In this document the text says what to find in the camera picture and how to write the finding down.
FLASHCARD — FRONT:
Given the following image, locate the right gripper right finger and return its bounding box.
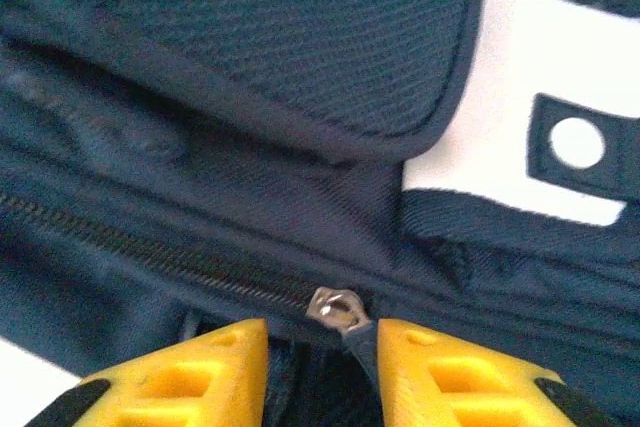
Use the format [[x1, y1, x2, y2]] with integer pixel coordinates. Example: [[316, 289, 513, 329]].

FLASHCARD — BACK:
[[374, 319, 621, 427]]

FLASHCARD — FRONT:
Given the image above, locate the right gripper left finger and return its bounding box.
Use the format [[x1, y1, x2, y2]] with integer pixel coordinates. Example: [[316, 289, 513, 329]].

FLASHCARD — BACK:
[[22, 319, 271, 427]]

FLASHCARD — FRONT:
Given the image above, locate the navy blue backpack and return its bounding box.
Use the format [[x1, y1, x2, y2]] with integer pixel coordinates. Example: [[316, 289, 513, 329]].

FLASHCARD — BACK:
[[0, 0, 640, 427]]

